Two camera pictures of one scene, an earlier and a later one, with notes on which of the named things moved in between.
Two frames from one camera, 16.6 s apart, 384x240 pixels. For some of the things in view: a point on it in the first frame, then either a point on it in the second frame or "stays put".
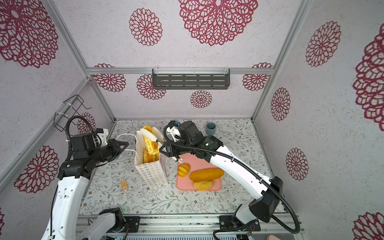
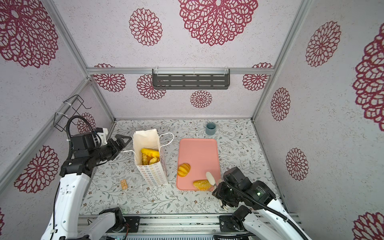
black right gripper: x=172 y=151 → x=218 y=193
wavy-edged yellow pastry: x=152 y=146 → x=154 y=160
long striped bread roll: x=147 y=157 stays put
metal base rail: x=214 y=224 stays put
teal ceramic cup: x=210 y=128 stays put
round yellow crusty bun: x=203 y=185 stays put
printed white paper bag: x=155 y=173 stays put
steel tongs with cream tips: x=154 y=134 → x=212 y=181
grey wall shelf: x=191 y=78 stays put
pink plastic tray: x=185 y=183 stays put
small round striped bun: x=183 y=169 stays put
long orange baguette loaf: x=206 y=174 → x=150 y=152
